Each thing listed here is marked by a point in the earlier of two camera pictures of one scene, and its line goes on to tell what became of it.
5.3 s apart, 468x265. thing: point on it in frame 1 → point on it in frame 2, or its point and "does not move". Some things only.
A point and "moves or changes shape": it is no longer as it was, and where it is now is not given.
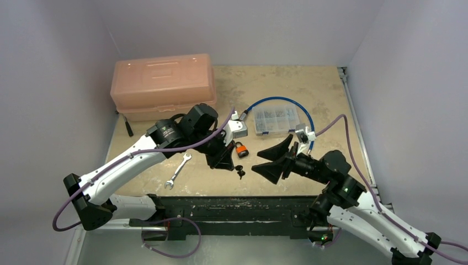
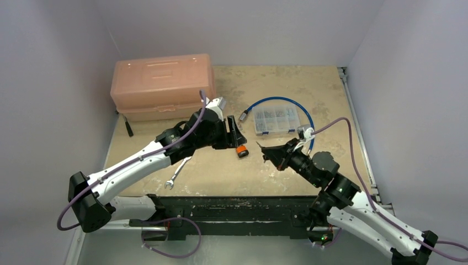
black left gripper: [223, 158] → [232, 139]
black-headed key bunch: [241, 173] moves or changes shape
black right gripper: [288, 163] does not move
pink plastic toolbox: [152, 89] does not move
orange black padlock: [242, 150] does not move
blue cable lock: [243, 115] does not move
